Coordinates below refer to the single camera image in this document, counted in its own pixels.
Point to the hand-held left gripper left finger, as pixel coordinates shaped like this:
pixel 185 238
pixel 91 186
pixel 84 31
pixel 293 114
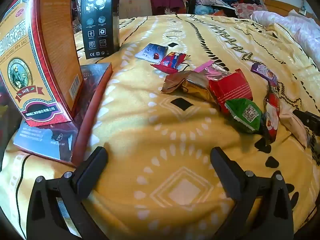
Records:
pixel 87 177

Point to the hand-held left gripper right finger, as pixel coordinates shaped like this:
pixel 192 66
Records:
pixel 225 172

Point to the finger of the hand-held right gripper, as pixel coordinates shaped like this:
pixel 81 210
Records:
pixel 306 117

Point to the beige packet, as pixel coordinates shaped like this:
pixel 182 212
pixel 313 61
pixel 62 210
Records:
pixel 292 123

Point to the purple foil packet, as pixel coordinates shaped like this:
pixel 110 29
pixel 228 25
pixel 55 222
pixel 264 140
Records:
pixel 265 72

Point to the pink foil packet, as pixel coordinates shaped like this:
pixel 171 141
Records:
pixel 207 71

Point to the red and white packet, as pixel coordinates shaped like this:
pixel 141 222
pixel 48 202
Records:
pixel 271 115

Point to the green foil packet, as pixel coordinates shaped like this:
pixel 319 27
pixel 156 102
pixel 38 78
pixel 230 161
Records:
pixel 245 115

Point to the yellow patterned blanket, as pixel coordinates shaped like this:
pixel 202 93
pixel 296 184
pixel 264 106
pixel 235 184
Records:
pixel 160 142

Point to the flat dark red box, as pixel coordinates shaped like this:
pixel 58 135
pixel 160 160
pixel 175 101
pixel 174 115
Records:
pixel 92 100

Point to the red square packet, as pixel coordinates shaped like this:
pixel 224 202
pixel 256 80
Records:
pixel 230 90

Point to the gold foil packet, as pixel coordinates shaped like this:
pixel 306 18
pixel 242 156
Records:
pixel 190 85

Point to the wooden headboard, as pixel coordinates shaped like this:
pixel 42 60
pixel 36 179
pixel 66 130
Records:
pixel 277 6

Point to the red floral cloth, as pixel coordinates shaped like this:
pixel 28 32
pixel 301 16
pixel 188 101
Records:
pixel 247 10

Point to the red and blue packet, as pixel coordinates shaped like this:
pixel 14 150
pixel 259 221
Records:
pixel 170 62

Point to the red and yellow carton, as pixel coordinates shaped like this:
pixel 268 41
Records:
pixel 32 55

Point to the blue-grey foil packet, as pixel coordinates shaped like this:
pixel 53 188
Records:
pixel 150 52

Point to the black product box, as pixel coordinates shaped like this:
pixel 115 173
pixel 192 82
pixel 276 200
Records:
pixel 97 30

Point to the large plain cardboard box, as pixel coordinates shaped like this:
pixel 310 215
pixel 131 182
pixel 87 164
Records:
pixel 135 7

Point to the white wall socket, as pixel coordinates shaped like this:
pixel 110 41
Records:
pixel 303 9

